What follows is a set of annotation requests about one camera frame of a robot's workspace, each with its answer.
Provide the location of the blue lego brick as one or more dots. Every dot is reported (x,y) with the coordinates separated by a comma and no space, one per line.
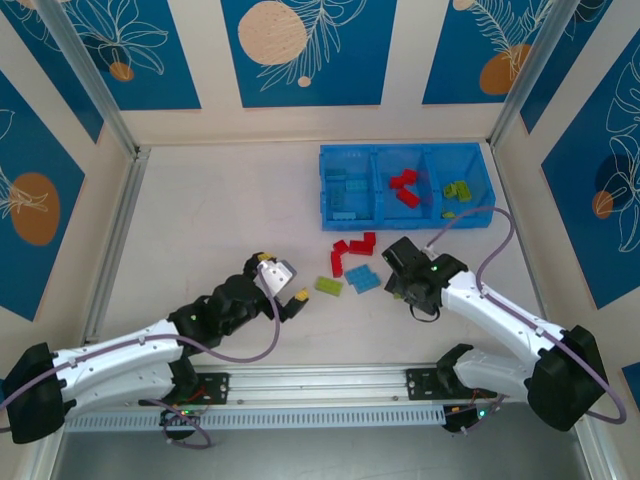
(356,274)
(356,185)
(344,216)
(371,285)

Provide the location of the red lego brick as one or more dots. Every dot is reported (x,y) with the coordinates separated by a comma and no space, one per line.
(410,175)
(359,247)
(397,182)
(341,247)
(370,237)
(408,198)
(337,264)

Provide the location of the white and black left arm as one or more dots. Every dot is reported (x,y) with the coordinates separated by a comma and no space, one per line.
(115,352)

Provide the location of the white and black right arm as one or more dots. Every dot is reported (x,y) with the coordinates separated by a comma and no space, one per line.
(500,315)

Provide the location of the controller board with green light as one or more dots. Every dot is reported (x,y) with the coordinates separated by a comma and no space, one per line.
(185,412)
(470,414)

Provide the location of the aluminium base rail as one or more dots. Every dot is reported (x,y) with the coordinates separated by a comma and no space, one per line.
(320,385)

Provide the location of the aluminium frame floor rail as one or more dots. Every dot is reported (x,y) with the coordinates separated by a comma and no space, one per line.
(116,250)
(597,450)

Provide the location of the blue floral wall panel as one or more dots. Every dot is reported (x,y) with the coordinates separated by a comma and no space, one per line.
(340,60)
(632,380)
(575,75)
(575,225)
(160,60)
(450,60)
(50,65)
(30,150)

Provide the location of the aluminium frame post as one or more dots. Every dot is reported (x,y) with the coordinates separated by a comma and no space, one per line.
(91,75)
(535,75)

